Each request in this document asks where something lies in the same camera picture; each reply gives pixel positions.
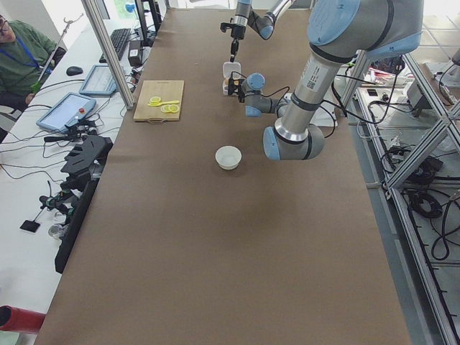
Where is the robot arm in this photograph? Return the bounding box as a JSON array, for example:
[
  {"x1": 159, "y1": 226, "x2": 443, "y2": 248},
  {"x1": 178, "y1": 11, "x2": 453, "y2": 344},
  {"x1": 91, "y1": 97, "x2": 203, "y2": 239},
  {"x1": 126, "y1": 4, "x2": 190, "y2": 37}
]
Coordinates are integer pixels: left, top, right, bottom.
[
  {"x1": 220, "y1": 0, "x2": 424, "y2": 161},
  {"x1": 220, "y1": 0, "x2": 295, "y2": 63}
]

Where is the person in green jacket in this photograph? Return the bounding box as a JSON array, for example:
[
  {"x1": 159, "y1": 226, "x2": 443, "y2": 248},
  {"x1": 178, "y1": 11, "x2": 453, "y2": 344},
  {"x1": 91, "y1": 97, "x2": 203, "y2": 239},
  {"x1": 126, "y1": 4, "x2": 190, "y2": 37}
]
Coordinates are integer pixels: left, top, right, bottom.
[{"x1": 1, "y1": 17, "x2": 67, "y2": 111}]

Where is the black computer mouse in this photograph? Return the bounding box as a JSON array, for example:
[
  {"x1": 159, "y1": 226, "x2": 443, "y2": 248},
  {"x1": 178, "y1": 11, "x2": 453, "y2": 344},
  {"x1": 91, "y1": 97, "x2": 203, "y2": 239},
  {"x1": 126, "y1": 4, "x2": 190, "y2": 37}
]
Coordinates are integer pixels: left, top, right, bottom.
[{"x1": 66, "y1": 66, "x2": 83, "y2": 76}]

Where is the teach pendant near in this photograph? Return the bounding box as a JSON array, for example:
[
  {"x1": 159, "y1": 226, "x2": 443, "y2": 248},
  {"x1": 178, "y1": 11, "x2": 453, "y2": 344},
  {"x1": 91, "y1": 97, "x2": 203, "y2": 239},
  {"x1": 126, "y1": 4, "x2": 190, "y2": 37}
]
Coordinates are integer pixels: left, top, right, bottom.
[{"x1": 36, "y1": 93, "x2": 96, "y2": 132}]

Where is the black keyboard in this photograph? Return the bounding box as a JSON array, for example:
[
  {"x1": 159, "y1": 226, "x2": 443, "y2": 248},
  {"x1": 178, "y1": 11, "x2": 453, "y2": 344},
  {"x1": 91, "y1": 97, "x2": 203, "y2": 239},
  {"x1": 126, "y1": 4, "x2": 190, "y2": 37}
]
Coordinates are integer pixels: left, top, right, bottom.
[{"x1": 110, "y1": 28, "x2": 131, "y2": 60}]

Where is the teach pendant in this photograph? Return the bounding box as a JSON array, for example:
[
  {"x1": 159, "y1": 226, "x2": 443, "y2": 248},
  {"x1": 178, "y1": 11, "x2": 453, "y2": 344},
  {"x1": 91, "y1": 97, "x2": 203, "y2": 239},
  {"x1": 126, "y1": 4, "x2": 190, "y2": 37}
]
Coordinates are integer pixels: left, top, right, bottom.
[
  {"x1": 36, "y1": 93, "x2": 96, "y2": 132},
  {"x1": 79, "y1": 64, "x2": 117, "y2": 97}
]

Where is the red cylinder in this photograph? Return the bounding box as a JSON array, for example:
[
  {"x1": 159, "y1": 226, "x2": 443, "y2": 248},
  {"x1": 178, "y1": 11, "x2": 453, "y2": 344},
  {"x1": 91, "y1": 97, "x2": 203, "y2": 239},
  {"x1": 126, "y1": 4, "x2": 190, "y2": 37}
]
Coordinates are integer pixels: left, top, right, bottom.
[{"x1": 1, "y1": 305, "x2": 46, "y2": 334}]

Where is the yellow plastic knife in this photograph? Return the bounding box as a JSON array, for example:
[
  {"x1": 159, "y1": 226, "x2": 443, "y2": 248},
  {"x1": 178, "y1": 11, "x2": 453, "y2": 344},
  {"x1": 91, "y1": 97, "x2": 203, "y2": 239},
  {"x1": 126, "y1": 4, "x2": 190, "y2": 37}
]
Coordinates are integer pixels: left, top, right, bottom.
[{"x1": 148, "y1": 100, "x2": 180, "y2": 106}]

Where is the lemon slice upper pair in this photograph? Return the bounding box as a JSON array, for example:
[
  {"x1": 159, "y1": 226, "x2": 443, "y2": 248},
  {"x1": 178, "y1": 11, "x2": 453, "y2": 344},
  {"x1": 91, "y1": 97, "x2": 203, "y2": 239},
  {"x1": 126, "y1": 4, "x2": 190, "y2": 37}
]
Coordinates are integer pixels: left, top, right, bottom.
[{"x1": 168, "y1": 104, "x2": 180, "y2": 113}]

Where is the teach pendant far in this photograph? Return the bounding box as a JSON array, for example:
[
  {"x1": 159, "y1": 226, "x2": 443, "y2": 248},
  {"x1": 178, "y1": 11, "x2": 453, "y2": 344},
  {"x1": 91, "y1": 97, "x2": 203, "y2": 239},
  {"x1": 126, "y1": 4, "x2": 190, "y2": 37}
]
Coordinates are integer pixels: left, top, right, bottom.
[{"x1": 79, "y1": 64, "x2": 117, "y2": 97}]

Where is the aluminium frame post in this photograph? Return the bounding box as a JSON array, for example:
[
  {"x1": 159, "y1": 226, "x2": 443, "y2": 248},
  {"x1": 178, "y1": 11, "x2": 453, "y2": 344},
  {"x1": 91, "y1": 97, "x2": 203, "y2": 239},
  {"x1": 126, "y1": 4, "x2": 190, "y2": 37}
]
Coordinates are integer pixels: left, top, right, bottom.
[{"x1": 81, "y1": 0, "x2": 134, "y2": 110}]

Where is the black tool stand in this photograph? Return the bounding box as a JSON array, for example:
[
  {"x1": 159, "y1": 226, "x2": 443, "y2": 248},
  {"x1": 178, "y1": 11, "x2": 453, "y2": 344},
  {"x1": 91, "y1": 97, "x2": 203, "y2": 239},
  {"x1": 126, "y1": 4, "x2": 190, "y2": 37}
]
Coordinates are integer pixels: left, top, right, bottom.
[{"x1": 54, "y1": 134, "x2": 114, "y2": 274}]

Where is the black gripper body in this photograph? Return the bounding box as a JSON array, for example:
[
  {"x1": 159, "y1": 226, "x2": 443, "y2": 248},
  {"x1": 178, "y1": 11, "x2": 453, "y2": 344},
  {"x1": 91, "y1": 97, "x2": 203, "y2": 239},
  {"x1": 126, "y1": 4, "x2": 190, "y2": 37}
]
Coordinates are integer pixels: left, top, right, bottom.
[
  {"x1": 220, "y1": 22, "x2": 247, "y2": 42},
  {"x1": 229, "y1": 73, "x2": 245, "y2": 103}
]

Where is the clear plastic egg box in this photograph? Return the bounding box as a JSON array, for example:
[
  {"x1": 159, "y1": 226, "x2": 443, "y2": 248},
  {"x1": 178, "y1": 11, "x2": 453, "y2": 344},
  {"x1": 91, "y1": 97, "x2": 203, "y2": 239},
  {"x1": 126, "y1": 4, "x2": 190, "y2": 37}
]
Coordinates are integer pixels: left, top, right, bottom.
[{"x1": 222, "y1": 61, "x2": 241, "y2": 96}]

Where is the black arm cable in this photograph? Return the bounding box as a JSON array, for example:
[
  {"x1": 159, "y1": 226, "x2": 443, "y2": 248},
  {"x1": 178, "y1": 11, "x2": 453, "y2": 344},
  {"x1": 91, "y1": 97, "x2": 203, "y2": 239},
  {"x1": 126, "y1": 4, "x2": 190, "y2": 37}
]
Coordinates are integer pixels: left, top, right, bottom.
[{"x1": 229, "y1": 70, "x2": 360, "y2": 139}]

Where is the wooden cutting board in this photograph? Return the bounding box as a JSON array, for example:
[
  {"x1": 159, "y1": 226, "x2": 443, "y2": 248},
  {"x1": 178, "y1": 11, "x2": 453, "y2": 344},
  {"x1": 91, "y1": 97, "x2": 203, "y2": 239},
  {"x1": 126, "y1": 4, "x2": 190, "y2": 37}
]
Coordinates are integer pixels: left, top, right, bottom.
[{"x1": 133, "y1": 80, "x2": 184, "y2": 123}]

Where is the black power adapter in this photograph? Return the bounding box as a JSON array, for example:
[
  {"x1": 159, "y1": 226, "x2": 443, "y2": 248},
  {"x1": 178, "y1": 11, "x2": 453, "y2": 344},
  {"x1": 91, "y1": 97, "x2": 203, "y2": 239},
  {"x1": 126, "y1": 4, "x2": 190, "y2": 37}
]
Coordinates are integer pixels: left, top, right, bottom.
[{"x1": 128, "y1": 40, "x2": 144, "y2": 67}]

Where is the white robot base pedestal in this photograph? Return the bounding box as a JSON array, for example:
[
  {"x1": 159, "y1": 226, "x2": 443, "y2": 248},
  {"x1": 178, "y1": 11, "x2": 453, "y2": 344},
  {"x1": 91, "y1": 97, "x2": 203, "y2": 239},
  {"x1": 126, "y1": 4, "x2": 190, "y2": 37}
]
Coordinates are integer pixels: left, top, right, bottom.
[{"x1": 310, "y1": 103, "x2": 338, "y2": 127}]

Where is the lemon slice single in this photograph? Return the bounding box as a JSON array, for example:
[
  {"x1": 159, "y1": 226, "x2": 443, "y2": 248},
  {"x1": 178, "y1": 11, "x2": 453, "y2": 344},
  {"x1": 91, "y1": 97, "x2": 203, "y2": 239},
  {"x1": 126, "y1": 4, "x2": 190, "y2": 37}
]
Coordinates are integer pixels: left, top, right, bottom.
[{"x1": 149, "y1": 96, "x2": 162, "y2": 106}]

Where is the white bowl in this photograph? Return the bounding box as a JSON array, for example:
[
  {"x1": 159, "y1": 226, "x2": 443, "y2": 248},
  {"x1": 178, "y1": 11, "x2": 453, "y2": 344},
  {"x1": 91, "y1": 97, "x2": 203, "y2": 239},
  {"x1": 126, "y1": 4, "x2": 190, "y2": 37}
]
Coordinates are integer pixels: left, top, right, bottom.
[{"x1": 215, "y1": 146, "x2": 242, "y2": 170}]

